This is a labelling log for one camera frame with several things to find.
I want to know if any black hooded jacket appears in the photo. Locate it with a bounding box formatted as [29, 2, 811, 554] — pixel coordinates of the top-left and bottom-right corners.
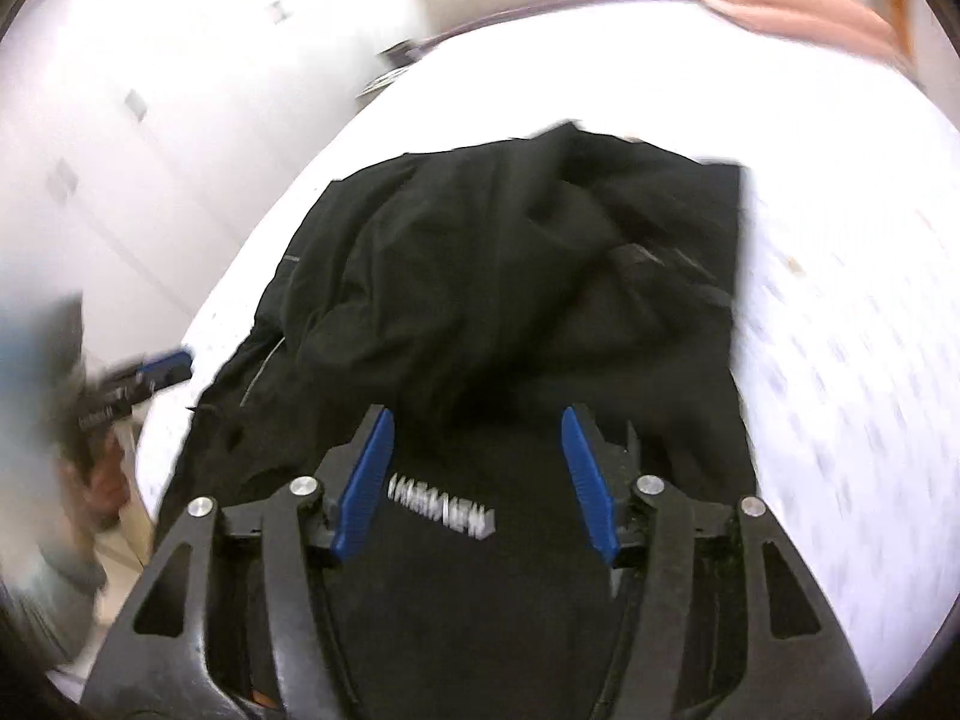
[158, 125, 757, 718]

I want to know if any person left hand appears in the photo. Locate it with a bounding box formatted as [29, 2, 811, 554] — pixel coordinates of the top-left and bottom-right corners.
[60, 427, 130, 536]

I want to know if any white nightstand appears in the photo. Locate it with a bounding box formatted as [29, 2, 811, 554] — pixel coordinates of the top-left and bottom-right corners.
[356, 39, 425, 107]

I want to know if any floral quilted bed cover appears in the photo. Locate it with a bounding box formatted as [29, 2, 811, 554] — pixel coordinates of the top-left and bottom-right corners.
[137, 0, 958, 702]

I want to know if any folded pink blanket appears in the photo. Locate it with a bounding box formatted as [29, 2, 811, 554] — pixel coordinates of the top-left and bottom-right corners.
[698, 0, 901, 64]

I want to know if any orange curtain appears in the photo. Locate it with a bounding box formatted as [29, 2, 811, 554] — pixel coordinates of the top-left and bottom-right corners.
[887, 0, 916, 73]

